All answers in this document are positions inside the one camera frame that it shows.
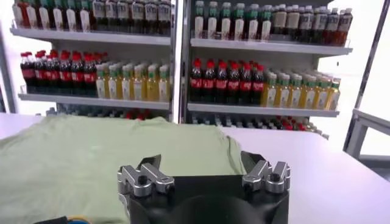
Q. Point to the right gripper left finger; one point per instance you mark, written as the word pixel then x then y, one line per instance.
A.
pixel 143 182

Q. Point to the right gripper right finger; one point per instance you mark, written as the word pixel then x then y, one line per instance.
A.
pixel 265 178

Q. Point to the light green polo shirt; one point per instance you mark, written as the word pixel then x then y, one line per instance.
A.
pixel 76 167

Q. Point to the yellow tea bottle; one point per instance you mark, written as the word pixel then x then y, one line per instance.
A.
pixel 309 95
pixel 269 92
pixel 126 84
pixel 295 94
pixel 321 96
pixel 164 86
pixel 152 86
pixel 113 84
pixel 101 83
pixel 139 85
pixel 334 96
pixel 282 93

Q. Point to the cola bottle red cap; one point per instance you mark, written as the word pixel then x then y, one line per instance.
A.
pixel 196 82
pixel 65 75
pixel 221 84
pixel 28 74
pixel 246 86
pixel 52 74
pixel 40 74
pixel 77 76
pixel 90 77
pixel 234 85
pixel 209 83
pixel 258 86

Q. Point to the grey drinks shelf rack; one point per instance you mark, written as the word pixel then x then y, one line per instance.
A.
pixel 259 45
pixel 91 38

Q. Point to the dark tea bottle green cap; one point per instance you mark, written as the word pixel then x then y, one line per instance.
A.
pixel 44 16
pixel 225 22
pixel 32 15
pixel 58 16
pixel 253 23
pixel 84 18
pixel 18 15
pixel 266 24
pixel 199 21
pixel 71 17
pixel 239 23
pixel 212 22

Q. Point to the dark bottle beige label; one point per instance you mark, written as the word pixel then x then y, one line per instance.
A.
pixel 293 23
pixel 279 22

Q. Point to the dark bottle blue white label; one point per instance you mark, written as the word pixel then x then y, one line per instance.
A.
pixel 111 15
pixel 123 16
pixel 344 28
pixel 164 17
pixel 137 16
pixel 151 16
pixel 331 26
pixel 319 25
pixel 98 15
pixel 306 25

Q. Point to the white metal frame side table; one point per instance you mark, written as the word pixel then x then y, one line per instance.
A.
pixel 365 117

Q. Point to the dark window frame post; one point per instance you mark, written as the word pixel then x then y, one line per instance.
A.
pixel 363 82
pixel 7 76

